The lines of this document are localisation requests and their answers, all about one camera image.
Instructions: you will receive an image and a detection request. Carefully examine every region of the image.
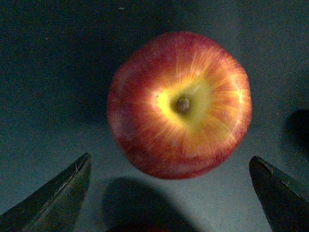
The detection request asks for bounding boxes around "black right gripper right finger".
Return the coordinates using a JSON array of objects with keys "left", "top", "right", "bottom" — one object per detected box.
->
[{"left": 249, "top": 156, "right": 309, "bottom": 232}]

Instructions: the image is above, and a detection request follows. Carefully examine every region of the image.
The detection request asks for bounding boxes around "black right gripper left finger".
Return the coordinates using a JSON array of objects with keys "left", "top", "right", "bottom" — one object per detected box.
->
[{"left": 0, "top": 153, "right": 91, "bottom": 232}]

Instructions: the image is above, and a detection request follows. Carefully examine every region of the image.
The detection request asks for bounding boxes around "red yellow apple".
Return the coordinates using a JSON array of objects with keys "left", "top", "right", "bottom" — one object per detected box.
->
[{"left": 107, "top": 31, "right": 252, "bottom": 179}]

